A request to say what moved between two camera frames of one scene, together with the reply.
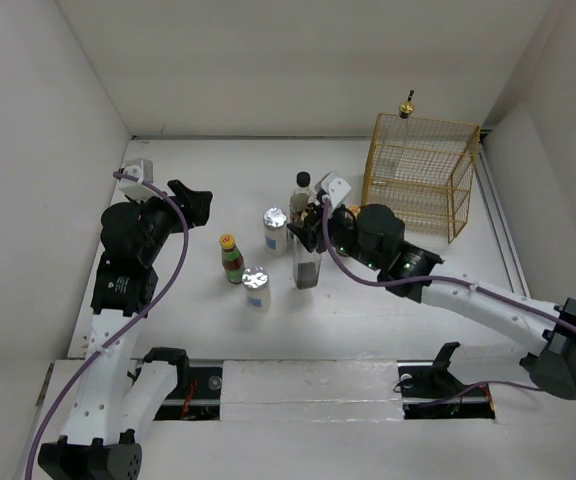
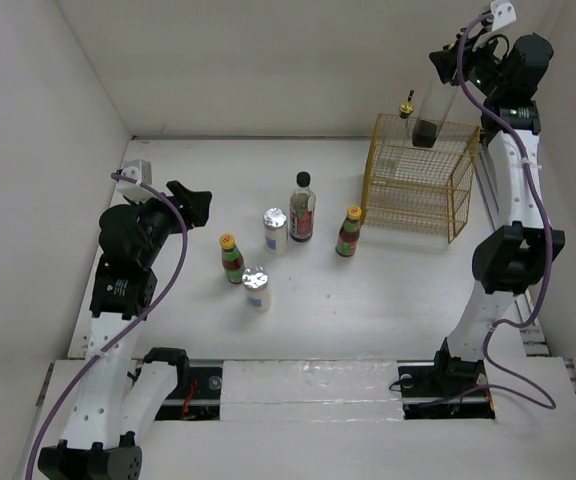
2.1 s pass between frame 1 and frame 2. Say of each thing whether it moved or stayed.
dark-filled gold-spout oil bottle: moved
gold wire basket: stayed
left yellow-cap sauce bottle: stayed
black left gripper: stayed
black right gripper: moved
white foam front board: stayed
